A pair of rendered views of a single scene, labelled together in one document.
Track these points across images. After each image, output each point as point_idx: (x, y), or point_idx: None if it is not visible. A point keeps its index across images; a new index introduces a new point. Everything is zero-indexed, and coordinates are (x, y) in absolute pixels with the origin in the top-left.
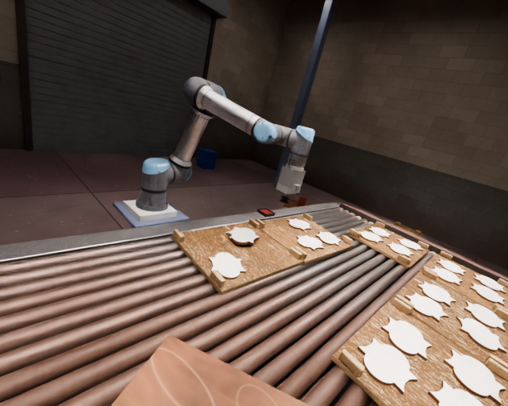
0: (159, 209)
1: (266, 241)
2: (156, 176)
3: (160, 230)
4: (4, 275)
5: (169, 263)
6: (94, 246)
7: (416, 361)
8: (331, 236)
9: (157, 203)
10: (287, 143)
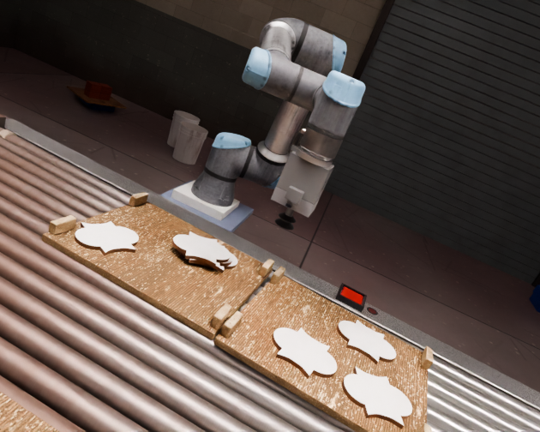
0: (203, 198)
1: (230, 285)
2: (217, 152)
3: (151, 198)
4: (2, 137)
5: (82, 204)
6: (79, 166)
7: None
8: (394, 403)
9: (205, 189)
10: (313, 106)
